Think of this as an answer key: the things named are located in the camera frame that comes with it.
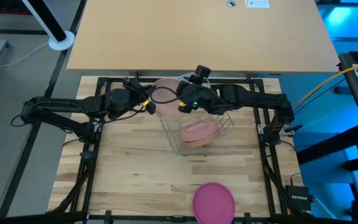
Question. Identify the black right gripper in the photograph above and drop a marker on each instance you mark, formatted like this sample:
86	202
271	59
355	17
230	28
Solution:
197	96

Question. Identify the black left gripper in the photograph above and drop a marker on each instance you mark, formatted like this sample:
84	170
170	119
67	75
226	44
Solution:
137	95

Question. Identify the pale pink plate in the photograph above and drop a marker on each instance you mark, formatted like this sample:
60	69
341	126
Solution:
168	95

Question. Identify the rose pink plate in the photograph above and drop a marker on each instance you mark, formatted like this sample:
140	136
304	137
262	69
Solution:
197	132

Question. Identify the magenta plate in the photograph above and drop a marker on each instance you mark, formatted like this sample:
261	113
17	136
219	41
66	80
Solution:
213	203

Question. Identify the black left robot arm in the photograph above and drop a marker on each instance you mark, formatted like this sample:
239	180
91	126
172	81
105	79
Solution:
57	104

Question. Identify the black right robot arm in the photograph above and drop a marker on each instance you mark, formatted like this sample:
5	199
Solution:
259	99

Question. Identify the large tan wooden desk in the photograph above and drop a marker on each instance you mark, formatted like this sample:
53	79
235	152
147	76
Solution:
197	37

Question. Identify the white fan stand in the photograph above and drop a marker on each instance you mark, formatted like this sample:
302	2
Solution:
59	40

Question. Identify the white power strip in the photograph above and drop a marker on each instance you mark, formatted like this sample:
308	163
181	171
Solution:
256	3

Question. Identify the black crate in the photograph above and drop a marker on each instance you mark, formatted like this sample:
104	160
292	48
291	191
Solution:
8	6

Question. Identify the black equipment cart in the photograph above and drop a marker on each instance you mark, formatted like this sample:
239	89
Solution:
357	102

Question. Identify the black crossbeam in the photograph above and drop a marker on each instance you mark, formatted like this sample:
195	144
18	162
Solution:
26	217

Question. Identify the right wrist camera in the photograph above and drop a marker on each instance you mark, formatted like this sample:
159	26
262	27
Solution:
203	71

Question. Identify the black aluminium table frame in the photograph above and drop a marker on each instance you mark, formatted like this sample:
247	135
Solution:
113	80

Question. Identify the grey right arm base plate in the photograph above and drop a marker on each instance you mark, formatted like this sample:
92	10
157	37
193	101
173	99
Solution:
261	129

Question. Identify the black Netgear network switch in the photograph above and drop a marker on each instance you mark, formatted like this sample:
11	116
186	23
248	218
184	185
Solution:
298	197

